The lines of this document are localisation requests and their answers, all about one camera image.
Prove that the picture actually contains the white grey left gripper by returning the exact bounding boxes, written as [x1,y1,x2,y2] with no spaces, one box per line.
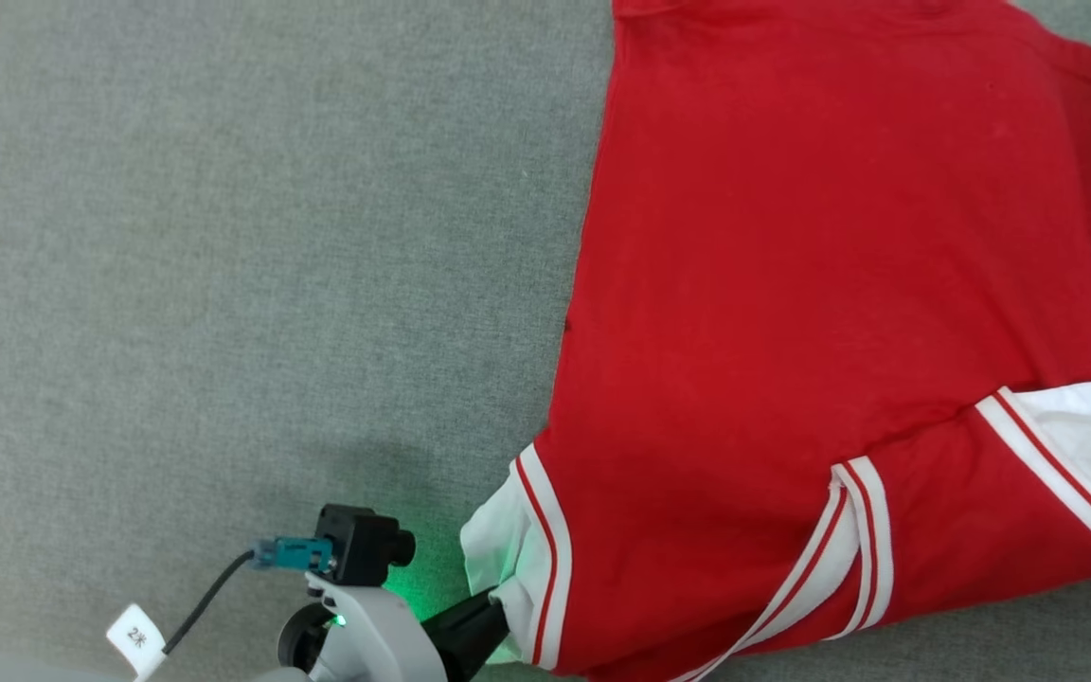
[276,578,511,682]

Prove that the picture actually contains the red and white garment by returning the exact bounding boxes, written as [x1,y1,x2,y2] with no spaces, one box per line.
[459,0,1091,682]

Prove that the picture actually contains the black cable with teal connector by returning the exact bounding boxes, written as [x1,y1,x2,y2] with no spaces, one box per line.
[161,536,335,656]

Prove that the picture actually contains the white cable label tag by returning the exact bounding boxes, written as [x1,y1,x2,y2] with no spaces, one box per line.
[106,603,169,682]

